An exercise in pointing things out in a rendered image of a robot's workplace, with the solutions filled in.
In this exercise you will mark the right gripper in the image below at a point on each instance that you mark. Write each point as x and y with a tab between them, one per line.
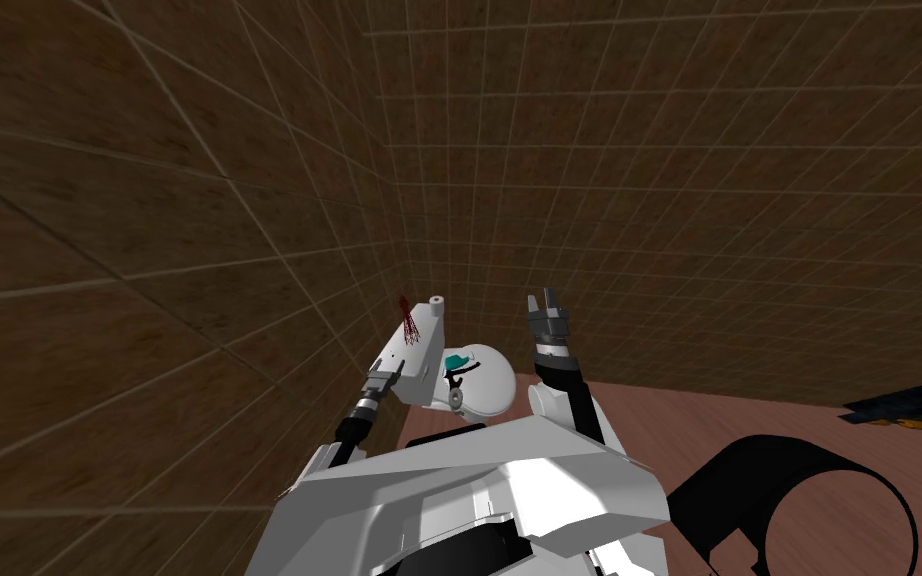
549	325

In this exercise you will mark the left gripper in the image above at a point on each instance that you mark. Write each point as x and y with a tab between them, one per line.
385	379

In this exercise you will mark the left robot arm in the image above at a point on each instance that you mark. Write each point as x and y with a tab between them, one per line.
349	436

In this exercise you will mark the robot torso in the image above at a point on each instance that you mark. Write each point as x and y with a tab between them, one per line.
461	488

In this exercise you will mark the white toilet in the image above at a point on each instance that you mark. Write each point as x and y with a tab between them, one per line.
486	388

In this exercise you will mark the dark floor mat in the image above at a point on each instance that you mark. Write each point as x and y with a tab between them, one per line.
921	404

